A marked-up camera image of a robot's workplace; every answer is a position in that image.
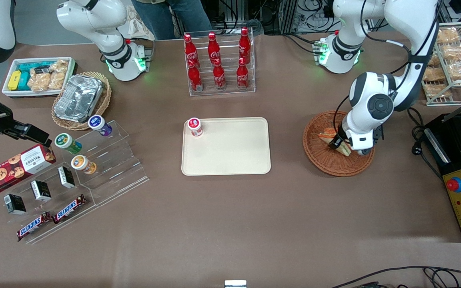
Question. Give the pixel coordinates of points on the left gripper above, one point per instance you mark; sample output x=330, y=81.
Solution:
x=339, y=140

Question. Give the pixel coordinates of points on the triangular sandwich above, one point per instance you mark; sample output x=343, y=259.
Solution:
x=345, y=150

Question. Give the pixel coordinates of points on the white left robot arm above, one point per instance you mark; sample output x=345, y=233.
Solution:
x=374, y=104

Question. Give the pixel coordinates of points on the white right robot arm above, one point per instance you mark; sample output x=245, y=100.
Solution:
x=94, y=20

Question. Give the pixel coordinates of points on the brown wicker basket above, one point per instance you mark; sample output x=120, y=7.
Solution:
x=318, y=160

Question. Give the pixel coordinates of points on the aluminium foil tray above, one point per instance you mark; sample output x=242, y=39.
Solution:
x=79, y=98

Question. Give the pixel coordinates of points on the light wicker basket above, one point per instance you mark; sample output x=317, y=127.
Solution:
x=104, y=100

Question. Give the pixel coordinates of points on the beige serving tray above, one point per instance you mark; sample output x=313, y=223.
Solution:
x=230, y=152

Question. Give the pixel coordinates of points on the green yogurt bottle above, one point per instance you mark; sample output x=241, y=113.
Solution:
x=66, y=142

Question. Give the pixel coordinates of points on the red Walkers shortbread box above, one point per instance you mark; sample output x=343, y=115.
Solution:
x=16, y=168

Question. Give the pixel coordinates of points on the small black carton box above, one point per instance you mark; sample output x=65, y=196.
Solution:
x=15, y=204
x=41, y=190
x=66, y=177

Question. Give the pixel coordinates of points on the orange yogurt bottle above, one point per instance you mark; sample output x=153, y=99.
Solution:
x=82, y=164

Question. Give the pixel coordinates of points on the white plastic bin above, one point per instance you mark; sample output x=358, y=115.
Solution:
x=8, y=92

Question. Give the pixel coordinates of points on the clear bag of cookies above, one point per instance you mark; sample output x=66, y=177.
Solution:
x=58, y=76
x=39, y=82

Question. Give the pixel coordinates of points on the teal snack box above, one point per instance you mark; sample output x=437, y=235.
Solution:
x=24, y=82
x=28, y=66

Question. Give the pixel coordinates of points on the yellow snack box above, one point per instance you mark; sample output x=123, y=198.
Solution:
x=14, y=80

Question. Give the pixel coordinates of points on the purple yogurt bottle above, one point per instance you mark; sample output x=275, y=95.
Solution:
x=99, y=124

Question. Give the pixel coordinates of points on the clear acrylic tiered stand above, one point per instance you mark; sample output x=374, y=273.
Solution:
x=34, y=207
x=114, y=168

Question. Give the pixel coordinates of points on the Snickers chocolate bar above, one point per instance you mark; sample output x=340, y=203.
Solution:
x=33, y=226
x=69, y=208

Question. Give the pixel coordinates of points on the red Coca-Cola bottle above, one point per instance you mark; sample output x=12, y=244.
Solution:
x=242, y=75
x=190, y=50
x=245, y=44
x=213, y=48
x=195, y=78
x=219, y=76

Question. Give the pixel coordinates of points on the clear acrylic bottle rack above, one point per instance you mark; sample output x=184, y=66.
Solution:
x=230, y=86

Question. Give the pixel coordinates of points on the red yogurt bottle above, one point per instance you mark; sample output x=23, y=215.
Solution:
x=195, y=127

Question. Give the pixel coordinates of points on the small white box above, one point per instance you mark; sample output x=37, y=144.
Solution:
x=235, y=284

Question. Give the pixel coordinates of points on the person in blue jeans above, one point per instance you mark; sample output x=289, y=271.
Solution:
x=186, y=16

